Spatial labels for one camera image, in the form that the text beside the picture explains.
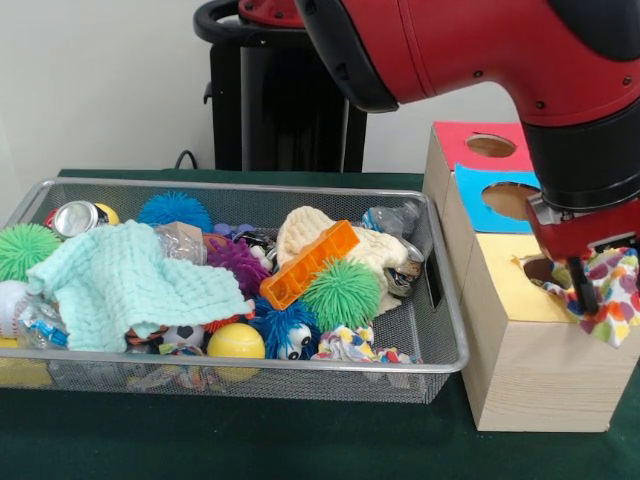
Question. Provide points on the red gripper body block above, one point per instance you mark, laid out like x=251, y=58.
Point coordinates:
x=590, y=232

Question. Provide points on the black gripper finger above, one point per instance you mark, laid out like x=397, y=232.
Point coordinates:
x=584, y=287

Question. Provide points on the white polka dot cloth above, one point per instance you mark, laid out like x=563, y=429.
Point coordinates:
x=617, y=295

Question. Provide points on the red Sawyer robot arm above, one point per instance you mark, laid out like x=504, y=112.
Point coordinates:
x=475, y=45

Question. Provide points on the wooden box with three holes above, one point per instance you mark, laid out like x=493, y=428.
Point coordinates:
x=525, y=375

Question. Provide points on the shallow mesh bin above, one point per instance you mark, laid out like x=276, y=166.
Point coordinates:
x=440, y=320

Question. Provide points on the green spiky rubber ball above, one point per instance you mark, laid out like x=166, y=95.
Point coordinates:
x=25, y=250
x=340, y=295

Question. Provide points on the orange plastic block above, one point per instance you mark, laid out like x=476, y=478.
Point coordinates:
x=310, y=260

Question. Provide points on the cream knitted cloth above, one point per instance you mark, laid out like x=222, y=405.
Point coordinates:
x=300, y=230

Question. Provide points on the blue furry toy with eyes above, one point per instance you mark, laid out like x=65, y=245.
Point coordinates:
x=280, y=325

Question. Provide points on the purple spiky rubber ball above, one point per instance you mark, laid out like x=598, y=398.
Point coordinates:
x=237, y=262

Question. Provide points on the smooth yellow ball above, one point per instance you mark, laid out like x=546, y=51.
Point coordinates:
x=235, y=342

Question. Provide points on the dark green table cloth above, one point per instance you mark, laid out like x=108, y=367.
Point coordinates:
x=250, y=440

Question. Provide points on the blue spiky rubber ball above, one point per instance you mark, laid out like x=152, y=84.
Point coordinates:
x=172, y=212

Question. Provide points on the mint green cloth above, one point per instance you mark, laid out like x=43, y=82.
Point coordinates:
x=125, y=280

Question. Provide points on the crushed silver drink can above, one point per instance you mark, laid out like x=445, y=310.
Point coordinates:
x=77, y=217

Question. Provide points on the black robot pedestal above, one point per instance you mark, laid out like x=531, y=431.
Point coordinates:
x=280, y=125

